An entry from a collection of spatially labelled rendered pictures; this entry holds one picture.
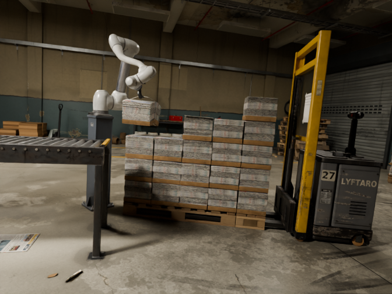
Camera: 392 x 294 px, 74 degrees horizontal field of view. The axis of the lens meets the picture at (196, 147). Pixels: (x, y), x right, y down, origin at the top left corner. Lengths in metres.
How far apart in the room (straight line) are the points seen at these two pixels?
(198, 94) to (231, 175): 7.14
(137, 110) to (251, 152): 1.18
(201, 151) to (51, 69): 7.66
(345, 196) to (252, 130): 1.01
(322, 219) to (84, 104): 8.07
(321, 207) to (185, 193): 1.27
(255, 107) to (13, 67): 8.45
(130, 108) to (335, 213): 2.14
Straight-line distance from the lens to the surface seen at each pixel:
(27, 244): 2.47
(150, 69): 2.45
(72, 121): 9.42
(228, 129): 2.52
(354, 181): 2.69
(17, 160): 2.03
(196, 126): 2.53
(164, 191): 2.68
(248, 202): 2.66
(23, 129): 8.69
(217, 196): 2.62
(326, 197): 2.63
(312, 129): 2.45
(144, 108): 2.59
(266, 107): 2.56
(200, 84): 9.58
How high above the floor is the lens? 1.05
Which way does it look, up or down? 6 degrees down
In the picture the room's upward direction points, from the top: 4 degrees clockwise
